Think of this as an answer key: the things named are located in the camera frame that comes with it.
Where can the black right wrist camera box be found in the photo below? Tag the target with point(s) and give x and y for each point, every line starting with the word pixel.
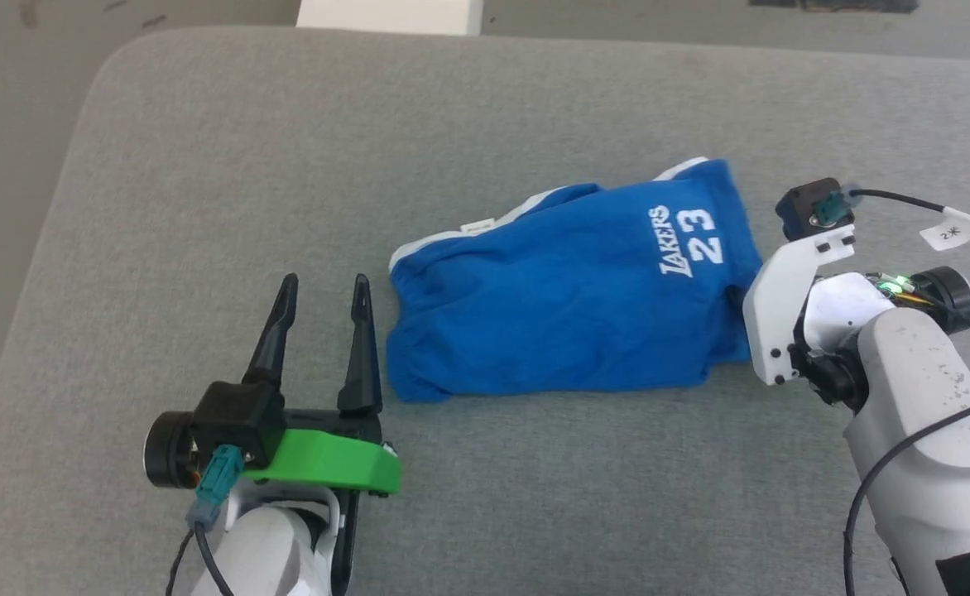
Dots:
pixel 808 207

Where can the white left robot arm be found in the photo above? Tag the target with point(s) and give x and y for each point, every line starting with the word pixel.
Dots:
pixel 266 555

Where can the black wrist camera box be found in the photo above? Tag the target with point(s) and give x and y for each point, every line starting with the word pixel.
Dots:
pixel 237 418
pixel 808 207

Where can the white band right gripper body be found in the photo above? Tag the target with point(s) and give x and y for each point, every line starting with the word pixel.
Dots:
pixel 779 314

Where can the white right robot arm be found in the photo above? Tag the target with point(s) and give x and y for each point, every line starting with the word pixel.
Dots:
pixel 924 414

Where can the blue Lakers 23 shorts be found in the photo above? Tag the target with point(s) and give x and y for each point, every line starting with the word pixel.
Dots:
pixel 568 298

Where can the white box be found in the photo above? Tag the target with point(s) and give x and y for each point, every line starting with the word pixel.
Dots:
pixel 390 15

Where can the grey fabric sofa cushion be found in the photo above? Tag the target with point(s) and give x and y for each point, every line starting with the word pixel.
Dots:
pixel 204 165

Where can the green band left gripper body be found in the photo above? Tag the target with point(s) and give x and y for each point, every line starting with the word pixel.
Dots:
pixel 328 459

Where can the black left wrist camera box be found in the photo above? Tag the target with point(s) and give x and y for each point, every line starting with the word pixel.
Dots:
pixel 237 418

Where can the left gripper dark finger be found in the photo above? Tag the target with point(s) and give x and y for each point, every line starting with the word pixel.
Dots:
pixel 362 348
pixel 272 339

